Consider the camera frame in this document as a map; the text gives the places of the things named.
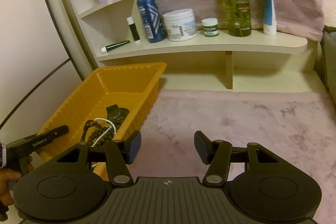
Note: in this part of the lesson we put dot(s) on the orange plastic tray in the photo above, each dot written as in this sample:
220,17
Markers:
118,82

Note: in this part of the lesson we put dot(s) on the black watch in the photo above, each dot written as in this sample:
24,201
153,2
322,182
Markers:
116,112

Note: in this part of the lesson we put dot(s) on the pink cloth mat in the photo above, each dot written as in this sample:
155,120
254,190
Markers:
236,119

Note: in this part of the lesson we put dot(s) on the blue white tube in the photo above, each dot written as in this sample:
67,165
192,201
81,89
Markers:
268,6

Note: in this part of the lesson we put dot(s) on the small green white jar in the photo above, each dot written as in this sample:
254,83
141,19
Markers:
210,27

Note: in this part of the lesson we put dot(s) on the grey cushion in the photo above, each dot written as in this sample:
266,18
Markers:
330,61

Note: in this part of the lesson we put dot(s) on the blue spray bottle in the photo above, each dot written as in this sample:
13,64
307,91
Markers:
151,16

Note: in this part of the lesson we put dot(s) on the cream wooden shelf unit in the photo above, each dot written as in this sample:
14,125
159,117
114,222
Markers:
210,47

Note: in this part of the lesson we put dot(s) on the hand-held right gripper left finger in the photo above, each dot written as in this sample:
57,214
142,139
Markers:
135,145

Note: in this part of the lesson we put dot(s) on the person's left hand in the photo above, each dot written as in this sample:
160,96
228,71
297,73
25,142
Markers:
8,184

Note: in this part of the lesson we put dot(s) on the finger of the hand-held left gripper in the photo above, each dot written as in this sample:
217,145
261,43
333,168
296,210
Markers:
59,131

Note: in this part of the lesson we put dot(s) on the green lip balm stick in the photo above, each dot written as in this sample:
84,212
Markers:
133,31

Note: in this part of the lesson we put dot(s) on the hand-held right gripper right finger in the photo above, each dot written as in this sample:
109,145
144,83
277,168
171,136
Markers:
200,146

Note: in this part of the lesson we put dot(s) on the thin green tube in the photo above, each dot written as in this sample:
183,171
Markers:
116,46

